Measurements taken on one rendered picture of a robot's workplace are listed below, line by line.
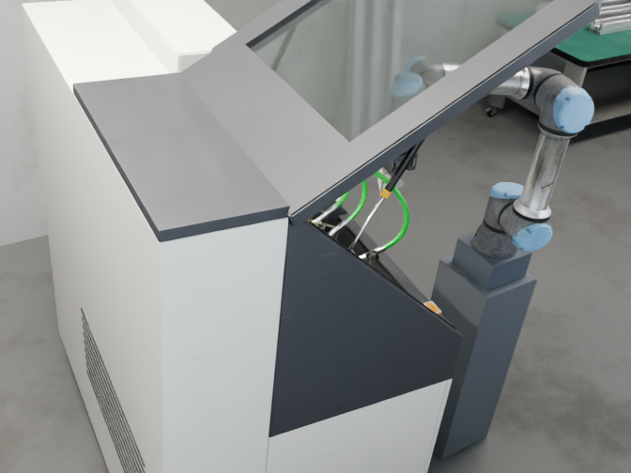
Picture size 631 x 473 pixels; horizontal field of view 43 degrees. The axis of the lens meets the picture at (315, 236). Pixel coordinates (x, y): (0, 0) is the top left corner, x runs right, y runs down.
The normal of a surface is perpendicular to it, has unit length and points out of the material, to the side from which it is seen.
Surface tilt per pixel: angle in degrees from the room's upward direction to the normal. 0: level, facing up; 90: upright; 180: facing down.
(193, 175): 0
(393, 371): 90
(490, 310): 90
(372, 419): 90
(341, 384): 90
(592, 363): 0
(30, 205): 81
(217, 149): 0
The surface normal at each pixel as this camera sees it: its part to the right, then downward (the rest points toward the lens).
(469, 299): -0.83, 0.24
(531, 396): 0.10, -0.82
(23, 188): 0.55, 0.39
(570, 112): 0.28, 0.45
